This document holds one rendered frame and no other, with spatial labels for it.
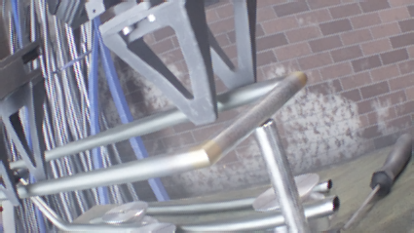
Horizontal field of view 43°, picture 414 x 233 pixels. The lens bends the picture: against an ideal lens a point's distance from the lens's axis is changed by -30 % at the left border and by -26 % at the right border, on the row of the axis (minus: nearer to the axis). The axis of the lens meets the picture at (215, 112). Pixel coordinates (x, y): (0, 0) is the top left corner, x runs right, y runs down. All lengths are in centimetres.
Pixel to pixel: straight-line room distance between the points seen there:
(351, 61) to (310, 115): 44
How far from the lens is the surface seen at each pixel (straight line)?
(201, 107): 38
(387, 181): 57
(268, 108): 33
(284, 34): 340
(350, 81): 331
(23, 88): 41
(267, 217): 43
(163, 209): 81
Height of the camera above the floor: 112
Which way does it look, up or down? 10 degrees down
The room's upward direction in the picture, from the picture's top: 22 degrees counter-clockwise
